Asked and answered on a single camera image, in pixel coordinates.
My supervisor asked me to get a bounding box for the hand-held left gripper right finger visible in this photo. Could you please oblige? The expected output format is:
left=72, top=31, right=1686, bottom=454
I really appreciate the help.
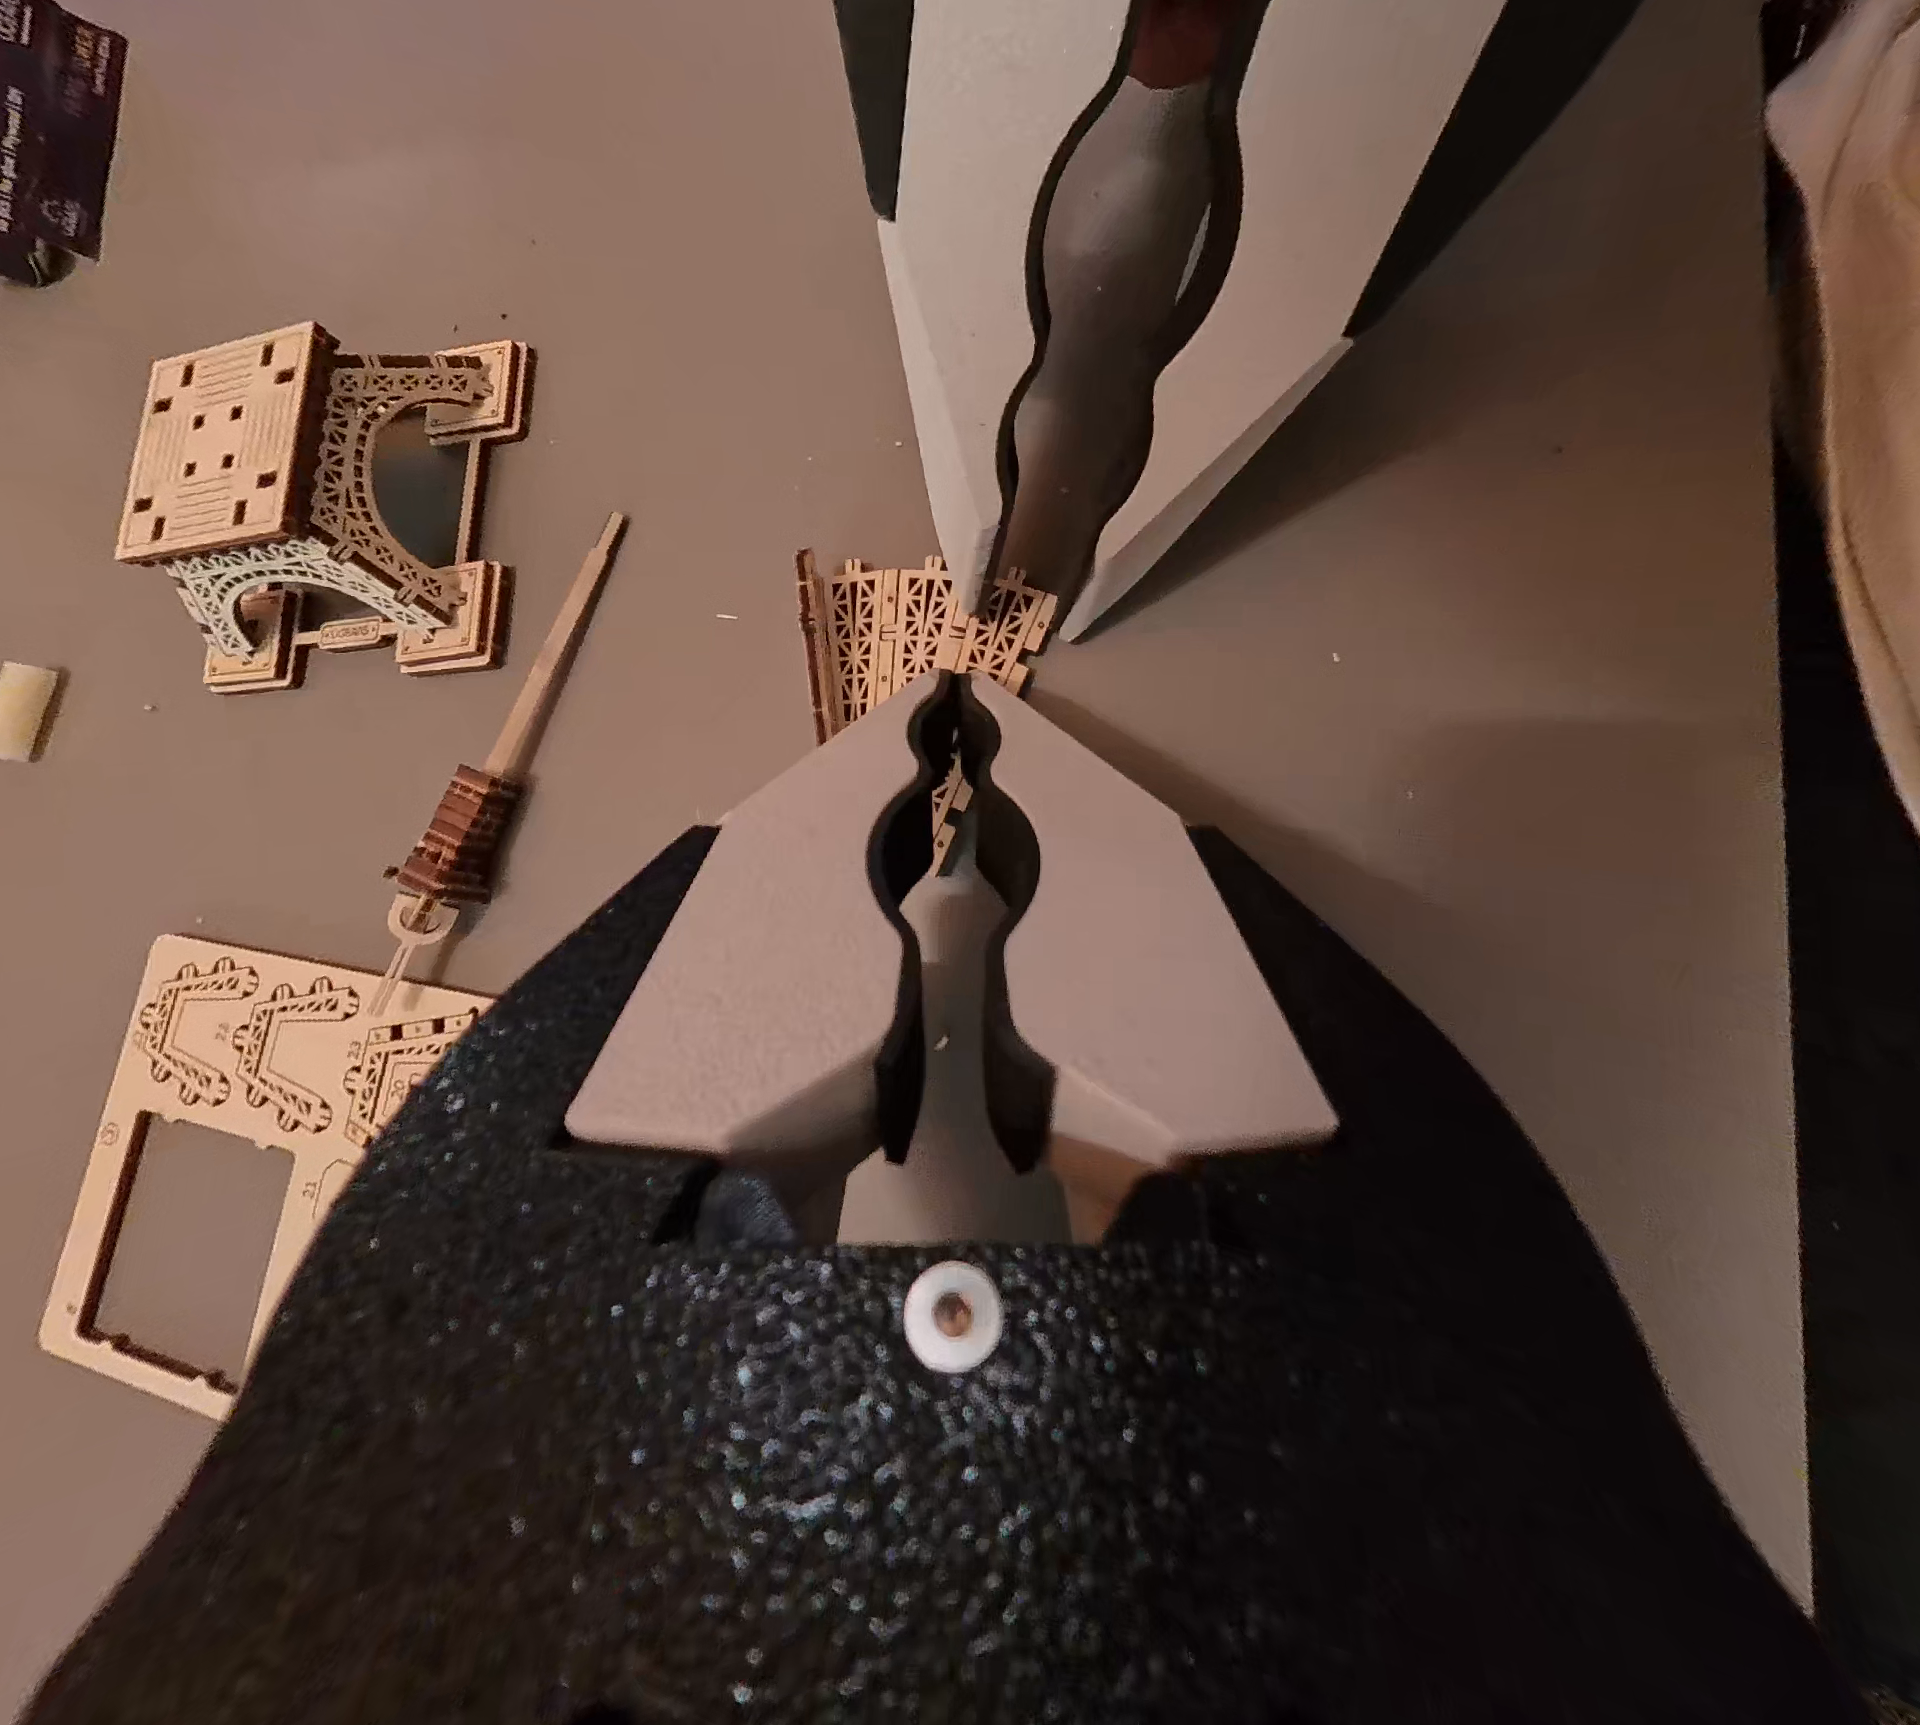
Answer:
left=965, top=676, right=1344, bottom=1231

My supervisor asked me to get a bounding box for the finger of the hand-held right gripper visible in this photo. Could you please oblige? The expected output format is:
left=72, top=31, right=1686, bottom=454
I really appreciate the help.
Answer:
left=882, top=0, right=1153, bottom=578
left=1054, top=0, right=1549, bottom=644

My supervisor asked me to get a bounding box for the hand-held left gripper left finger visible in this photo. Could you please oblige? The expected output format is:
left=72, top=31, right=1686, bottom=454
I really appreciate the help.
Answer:
left=562, top=670, right=965, bottom=1239

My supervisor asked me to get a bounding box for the narrow wooden lattice panel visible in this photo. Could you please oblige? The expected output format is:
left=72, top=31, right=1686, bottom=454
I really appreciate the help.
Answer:
left=926, top=722, right=984, bottom=881

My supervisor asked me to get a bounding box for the wooden lattice tower section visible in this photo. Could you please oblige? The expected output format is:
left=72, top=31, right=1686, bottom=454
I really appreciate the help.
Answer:
left=794, top=547, right=1059, bottom=746

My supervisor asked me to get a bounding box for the grey desk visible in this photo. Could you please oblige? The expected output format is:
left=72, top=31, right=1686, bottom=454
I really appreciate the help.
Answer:
left=0, top=0, right=1817, bottom=1725

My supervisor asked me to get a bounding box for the wooden tower spire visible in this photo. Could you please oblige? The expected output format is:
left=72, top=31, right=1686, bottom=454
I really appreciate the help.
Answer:
left=363, top=514, right=627, bottom=1013

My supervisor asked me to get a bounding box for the cream printed shirt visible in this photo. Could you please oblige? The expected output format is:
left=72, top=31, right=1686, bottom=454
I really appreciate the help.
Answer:
left=1763, top=0, right=1920, bottom=842

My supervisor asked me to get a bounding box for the wooden punch-out parts sheet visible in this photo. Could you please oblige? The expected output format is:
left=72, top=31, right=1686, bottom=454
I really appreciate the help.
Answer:
left=36, top=933, right=498, bottom=1422

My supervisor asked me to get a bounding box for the wooden tower base model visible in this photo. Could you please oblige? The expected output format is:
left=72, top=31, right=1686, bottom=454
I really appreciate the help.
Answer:
left=113, top=319, right=536, bottom=695

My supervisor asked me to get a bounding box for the small cream wax block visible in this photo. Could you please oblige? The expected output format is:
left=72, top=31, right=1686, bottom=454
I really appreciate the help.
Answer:
left=0, top=659, right=65, bottom=763

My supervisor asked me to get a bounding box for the dark puzzle box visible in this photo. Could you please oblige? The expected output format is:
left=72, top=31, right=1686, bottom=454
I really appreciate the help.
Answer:
left=0, top=0, right=129, bottom=288

